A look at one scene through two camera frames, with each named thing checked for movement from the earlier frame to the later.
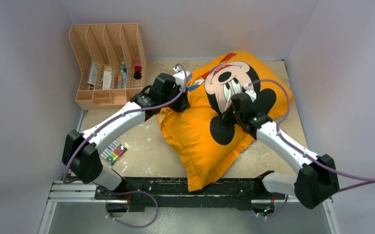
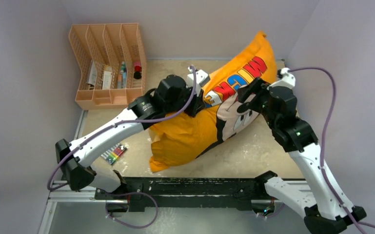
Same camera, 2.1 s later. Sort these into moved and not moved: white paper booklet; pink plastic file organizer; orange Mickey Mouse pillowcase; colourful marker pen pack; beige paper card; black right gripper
Moved: orange Mickey Mouse pillowcase; black right gripper
Not moved: colourful marker pen pack; beige paper card; pink plastic file organizer; white paper booklet
